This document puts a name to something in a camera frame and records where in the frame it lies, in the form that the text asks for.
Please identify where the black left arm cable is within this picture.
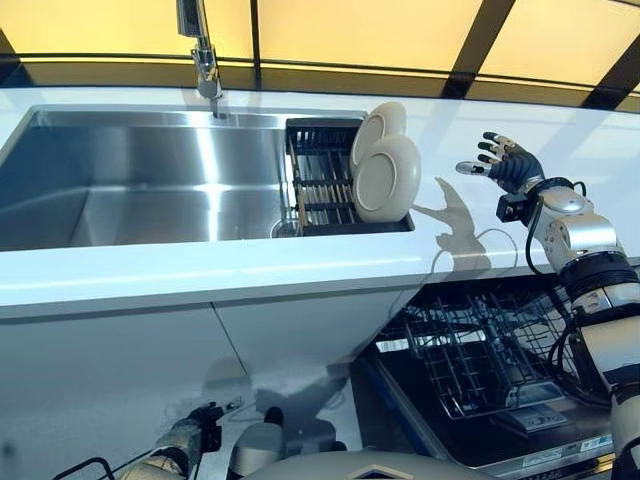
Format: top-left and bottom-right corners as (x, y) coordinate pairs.
(57, 456), (115, 480)

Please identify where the wire dishwasher rack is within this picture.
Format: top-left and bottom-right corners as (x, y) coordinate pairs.
(399, 284), (616, 420)

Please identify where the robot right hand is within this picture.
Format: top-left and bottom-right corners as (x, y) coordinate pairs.
(454, 130), (546, 194)

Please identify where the black sink drying rack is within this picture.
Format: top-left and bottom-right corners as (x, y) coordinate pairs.
(283, 117), (416, 236)

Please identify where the cream ceramic plate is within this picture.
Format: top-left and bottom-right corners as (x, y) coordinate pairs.
(349, 101), (409, 171)
(352, 134), (423, 225)

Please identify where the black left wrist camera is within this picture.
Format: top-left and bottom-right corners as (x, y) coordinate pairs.
(202, 422), (224, 454)

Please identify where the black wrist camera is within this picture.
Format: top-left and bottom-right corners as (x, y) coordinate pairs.
(202, 422), (224, 454)
(496, 192), (532, 225)

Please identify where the dishwasher detergent dispenser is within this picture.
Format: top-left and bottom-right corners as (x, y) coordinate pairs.
(509, 403), (570, 432)

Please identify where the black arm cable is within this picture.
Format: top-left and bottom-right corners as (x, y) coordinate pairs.
(523, 180), (617, 407)
(57, 456), (115, 480)

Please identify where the white cabinet door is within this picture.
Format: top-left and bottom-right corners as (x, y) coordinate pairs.
(0, 299), (250, 480)
(212, 292), (409, 377)

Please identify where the stainless steel sink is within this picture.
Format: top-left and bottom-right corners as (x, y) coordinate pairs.
(0, 104), (416, 252)

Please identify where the robot left leg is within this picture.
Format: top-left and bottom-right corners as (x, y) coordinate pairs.
(229, 407), (287, 476)

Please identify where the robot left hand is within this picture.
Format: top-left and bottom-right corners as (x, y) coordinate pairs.
(188, 396), (244, 429)

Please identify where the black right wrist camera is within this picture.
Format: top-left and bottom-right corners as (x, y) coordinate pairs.
(496, 192), (532, 225)

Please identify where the robot leg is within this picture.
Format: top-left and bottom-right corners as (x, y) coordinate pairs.
(295, 419), (349, 457)
(229, 407), (287, 476)

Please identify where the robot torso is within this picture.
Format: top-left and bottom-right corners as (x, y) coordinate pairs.
(249, 449), (481, 480)

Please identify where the black window frame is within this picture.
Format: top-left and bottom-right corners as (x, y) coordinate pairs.
(0, 0), (640, 114)

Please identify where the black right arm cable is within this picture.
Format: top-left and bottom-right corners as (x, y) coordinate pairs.
(523, 180), (617, 407)

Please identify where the robot right leg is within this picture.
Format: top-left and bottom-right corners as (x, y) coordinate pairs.
(295, 419), (349, 457)

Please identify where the chrome kitchen faucet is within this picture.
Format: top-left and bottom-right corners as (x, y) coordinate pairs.
(175, 0), (231, 120)

